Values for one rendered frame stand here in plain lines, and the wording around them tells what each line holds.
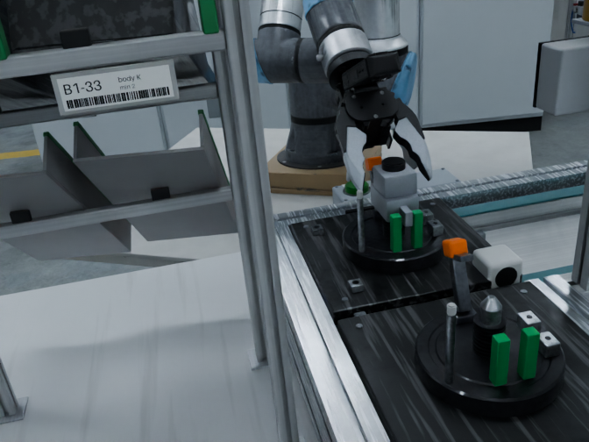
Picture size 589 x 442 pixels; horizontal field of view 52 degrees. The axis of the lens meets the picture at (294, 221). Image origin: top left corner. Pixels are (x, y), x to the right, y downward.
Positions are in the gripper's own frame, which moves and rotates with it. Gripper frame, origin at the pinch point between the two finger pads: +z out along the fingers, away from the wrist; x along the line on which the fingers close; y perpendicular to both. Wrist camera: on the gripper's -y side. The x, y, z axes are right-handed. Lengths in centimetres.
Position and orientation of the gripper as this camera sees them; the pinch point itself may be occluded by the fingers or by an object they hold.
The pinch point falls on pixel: (394, 176)
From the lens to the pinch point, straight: 78.5
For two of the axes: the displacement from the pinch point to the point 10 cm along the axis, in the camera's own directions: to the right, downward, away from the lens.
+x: -9.7, 1.8, -1.6
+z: 2.3, 8.7, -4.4
